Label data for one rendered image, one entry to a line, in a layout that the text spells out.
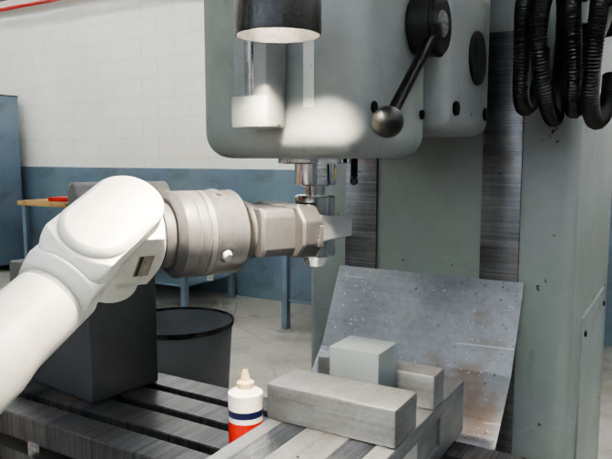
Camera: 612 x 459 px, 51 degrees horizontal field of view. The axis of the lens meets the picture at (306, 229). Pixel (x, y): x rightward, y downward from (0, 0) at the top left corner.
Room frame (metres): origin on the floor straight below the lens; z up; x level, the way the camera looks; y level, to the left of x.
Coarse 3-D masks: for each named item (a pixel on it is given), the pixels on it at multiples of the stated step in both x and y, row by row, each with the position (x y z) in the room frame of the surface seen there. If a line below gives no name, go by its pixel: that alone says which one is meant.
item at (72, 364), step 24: (144, 288) 0.96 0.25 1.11; (96, 312) 0.89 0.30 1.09; (120, 312) 0.93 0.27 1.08; (144, 312) 0.96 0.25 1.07; (72, 336) 0.91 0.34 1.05; (96, 336) 0.89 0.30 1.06; (120, 336) 0.92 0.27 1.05; (144, 336) 0.96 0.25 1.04; (48, 360) 0.95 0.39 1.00; (72, 360) 0.91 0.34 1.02; (96, 360) 0.89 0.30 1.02; (120, 360) 0.92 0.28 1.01; (144, 360) 0.96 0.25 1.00; (48, 384) 0.96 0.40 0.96; (72, 384) 0.91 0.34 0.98; (96, 384) 0.89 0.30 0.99; (120, 384) 0.92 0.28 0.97; (144, 384) 0.96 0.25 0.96
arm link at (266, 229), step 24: (216, 192) 0.65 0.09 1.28; (216, 216) 0.62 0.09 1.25; (240, 216) 0.64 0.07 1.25; (264, 216) 0.65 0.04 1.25; (288, 216) 0.67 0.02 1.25; (312, 216) 0.67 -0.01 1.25; (216, 240) 0.62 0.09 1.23; (240, 240) 0.63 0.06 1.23; (264, 240) 0.65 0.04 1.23; (288, 240) 0.67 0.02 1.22; (312, 240) 0.66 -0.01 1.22; (216, 264) 0.63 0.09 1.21; (240, 264) 0.65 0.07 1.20
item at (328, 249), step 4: (332, 204) 0.73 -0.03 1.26; (316, 208) 0.71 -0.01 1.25; (320, 208) 0.72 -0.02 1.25; (324, 208) 0.72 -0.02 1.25; (328, 208) 0.72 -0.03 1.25; (332, 208) 0.73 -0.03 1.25; (320, 212) 0.72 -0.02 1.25; (324, 212) 0.72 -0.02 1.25; (328, 212) 0.72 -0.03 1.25; (332, 212) 0.73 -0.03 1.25; (332, 216) 0.73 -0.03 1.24; (328, 240) 0.72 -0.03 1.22; (332, 240) 0.73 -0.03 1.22; (324, 244) 0.72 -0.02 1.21; (328, 244) 0.72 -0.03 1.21; (332, 244) 0.73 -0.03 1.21; (324, 248) 0.72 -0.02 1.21; (328, 248) 0.72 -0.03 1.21; (332, 248) 0.73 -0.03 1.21; (320, 252) 0.72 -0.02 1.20; (324, 252) 0.72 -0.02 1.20; (328, 252) 0.72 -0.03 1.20; (332, 252) 0.73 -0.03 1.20; (316, 256) 0.71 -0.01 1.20; (320, 256) 0.72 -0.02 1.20; (324, 256) 0.72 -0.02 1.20; (328, 256) 0.72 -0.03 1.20
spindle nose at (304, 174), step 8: (296, 168) 0.73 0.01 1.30; (304, 168) 0.72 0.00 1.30; (312, 168) 0.71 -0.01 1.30; (320, 168) 0.71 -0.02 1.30; (328, 168) 0.72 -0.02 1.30; (296, 176) 0.73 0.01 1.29; (304, 176) 0.72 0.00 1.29; (312, 176) 0.71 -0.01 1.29; (320, 176) 0.71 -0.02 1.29; (328, 176) 0.72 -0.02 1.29; (296, 184) 0.73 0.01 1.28; (304, 184) 0.72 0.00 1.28; (312, 184) 0.71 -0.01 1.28; (320, 184) 0.71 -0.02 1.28; (328, 184) 0.72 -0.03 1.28
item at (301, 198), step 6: (300, 198) 0.72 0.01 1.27; (306, 198) 0.72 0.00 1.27; (312, 198) 0.71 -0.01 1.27; (318, 198) 0.72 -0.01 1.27; (324, 198) 0.72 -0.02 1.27; (330, 198) 0.72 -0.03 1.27; (306, 204) 0.72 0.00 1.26; (312, 204) 0.71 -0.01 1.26; (318, 204) 0.71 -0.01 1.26; (324, 204) 0.72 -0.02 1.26; (330, 204) 0.72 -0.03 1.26
